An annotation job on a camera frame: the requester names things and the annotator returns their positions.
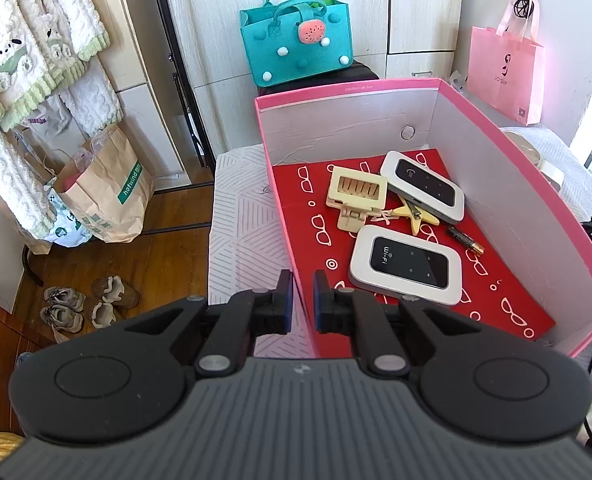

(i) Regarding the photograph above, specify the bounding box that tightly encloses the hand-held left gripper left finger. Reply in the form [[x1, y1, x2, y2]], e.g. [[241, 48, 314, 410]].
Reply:
[[123, 269, 295, 378]]

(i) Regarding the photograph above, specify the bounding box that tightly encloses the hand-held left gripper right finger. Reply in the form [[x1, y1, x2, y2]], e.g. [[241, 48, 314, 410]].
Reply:
[[313, 269, 482, 378]]

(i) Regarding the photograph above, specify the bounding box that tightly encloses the pink cardboard box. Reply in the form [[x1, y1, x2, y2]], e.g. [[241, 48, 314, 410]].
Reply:
[[254, 78, 592, 359]]

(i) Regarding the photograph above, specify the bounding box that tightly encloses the white portable router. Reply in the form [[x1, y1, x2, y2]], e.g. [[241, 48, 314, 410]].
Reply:
[[379, 150, 465, 225], [349, 225, 463, 306]]

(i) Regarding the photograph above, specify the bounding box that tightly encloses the cream hair claw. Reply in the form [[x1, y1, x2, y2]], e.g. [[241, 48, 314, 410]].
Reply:
[[326, 166, 387, 233]]

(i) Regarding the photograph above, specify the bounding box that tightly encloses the yellow star hair clip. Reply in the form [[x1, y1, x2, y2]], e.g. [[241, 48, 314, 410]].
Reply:
[[376, 199, 439, 236]]

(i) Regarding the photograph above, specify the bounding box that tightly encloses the small battery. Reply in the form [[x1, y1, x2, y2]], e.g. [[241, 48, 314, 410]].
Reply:
[[446, 226, 485, 254]]

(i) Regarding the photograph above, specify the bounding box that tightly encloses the gold compact case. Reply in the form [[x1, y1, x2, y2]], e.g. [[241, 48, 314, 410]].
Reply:
[[501, 129, 543, 167]]

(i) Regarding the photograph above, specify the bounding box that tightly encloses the brown fuzzy slipper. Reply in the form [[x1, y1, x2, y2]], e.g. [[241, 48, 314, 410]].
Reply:
[[92, 296, 122, 329], [92, 275, 140, 308]]

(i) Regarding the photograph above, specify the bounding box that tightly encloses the pink shopping bag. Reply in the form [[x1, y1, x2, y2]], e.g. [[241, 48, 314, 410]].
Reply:
[[467, 0, 545, 127]]

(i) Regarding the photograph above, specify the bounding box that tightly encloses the brown paper bag green label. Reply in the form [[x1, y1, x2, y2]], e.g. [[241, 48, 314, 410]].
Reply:
[[53, 125, 155, 243]]

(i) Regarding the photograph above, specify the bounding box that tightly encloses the grey sneaker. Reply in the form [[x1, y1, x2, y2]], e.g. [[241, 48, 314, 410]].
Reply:
[[43, 286, 86, 312], [40, 304, 84, 333]]

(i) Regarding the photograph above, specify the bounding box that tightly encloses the white plastic bag green logo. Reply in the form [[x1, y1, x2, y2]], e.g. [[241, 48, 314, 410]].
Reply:
[[46, 180, 92, 248]]

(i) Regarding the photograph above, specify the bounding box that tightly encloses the black suitcase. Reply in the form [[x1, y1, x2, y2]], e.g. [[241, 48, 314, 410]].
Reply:
[[256, 60, 381, 97]]

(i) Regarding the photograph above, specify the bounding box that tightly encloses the teal felt handbag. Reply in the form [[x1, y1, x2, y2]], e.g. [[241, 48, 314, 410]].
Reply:
[[240, 0, 353, 86]]

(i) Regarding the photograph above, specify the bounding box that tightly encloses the plain brown paper bag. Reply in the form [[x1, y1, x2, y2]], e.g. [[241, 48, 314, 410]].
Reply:
[[0, 125, 59, 256]]

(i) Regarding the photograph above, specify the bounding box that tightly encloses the white and green fluffy robe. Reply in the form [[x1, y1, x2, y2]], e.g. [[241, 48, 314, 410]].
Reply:
[[0, 0, 124, 241]]

